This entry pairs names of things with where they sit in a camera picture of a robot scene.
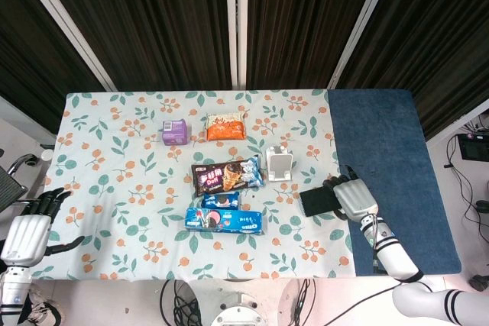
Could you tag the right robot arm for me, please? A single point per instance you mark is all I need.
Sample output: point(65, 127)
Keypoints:
point(393, 257)

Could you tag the small white round cap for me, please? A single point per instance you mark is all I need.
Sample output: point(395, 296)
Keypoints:
point(46, 155)

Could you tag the black curtain panel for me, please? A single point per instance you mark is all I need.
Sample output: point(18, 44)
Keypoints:
point(34, 59)
point(305, 24)
point(439, 36)
point(153, 24)

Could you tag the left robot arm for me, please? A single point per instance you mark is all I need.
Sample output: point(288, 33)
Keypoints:
point(13, 291)

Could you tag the white sneaker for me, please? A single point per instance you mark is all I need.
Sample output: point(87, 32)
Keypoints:
point(42, 310)

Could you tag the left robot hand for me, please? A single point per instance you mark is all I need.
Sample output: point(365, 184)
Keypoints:
point(24, 240)

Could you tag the black mesh chair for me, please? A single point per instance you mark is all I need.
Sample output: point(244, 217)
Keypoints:
point(9, 188)

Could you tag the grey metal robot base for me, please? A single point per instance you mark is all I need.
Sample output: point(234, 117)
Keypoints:
point(237, 312)

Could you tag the small blue Oreo pack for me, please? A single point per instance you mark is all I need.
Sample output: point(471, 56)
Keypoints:
point(219, 201)

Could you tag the long blue Oreo box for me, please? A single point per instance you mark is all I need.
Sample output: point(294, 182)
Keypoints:
point(229, 222)

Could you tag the black smartphone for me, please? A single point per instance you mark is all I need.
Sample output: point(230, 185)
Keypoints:
point(315, 202)

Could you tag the black monitor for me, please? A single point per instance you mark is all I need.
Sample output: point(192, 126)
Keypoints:
point(473, 147)

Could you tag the floral tablecloth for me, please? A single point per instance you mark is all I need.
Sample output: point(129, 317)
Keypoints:
point(114, 188)

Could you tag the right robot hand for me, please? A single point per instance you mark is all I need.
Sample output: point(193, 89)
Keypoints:
point(355, 200)

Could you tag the purple small box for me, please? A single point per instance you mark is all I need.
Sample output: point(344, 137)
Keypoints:
point(175, 133)

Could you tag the white phone stand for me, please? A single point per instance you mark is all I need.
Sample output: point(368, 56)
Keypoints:
point(279, 163)

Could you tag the white frame post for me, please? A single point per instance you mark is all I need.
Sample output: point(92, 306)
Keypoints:
point(61, 17)
point(363, 24)
point(237, 24)

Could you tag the orange snack bag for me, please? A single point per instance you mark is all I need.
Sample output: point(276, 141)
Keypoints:
point(226, 129)

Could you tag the brown ice cream cone wrapper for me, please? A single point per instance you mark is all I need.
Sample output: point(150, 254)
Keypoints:
point(217, 179)

